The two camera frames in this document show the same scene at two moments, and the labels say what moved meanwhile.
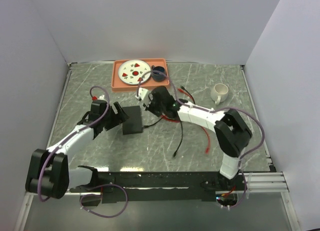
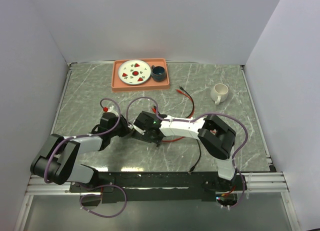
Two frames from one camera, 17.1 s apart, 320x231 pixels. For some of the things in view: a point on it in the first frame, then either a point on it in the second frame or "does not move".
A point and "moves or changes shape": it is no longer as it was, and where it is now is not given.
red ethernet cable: (207, 148) moves or changes shape
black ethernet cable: (182, 137) -> (194, 166)
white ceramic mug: (219, 93) does not move
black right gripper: (149, 108) -> (156, 141)
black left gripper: (118, 118) -> (126, 130)
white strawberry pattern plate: (131, 72) does not move
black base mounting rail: (156, 187) does not move
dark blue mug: (157, 76) does not move
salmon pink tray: (117, 85) does not move
